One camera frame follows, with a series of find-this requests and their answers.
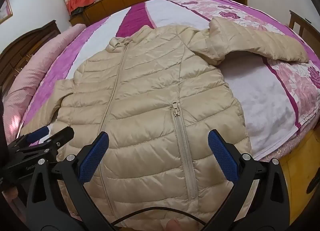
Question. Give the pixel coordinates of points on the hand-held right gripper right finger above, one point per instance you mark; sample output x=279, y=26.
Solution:
x=222, y=157

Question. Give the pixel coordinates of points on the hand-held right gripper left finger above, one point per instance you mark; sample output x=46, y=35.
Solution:
x=95, y=157

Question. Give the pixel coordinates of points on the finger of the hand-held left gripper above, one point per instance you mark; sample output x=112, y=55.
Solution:
x=37, y=133
x=60, y=137

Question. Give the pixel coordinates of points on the beige puffer jacket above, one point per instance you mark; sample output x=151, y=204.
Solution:
x=150, y=95

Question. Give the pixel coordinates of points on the person's right hand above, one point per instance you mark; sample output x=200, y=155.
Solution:
x=172, y=225

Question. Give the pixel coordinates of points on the pink pillow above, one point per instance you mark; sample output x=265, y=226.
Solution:
x=32, y=75

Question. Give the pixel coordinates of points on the pink white floral bedspread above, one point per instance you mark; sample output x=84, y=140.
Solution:
x=262, y=100

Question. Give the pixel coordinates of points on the dark wooden headboard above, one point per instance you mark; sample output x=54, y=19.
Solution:
x=22, y=48

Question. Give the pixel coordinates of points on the dark cloth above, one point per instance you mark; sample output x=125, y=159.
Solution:
x=77, y=12

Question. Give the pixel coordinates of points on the framed wall picture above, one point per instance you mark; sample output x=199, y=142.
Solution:
x=5, y=12

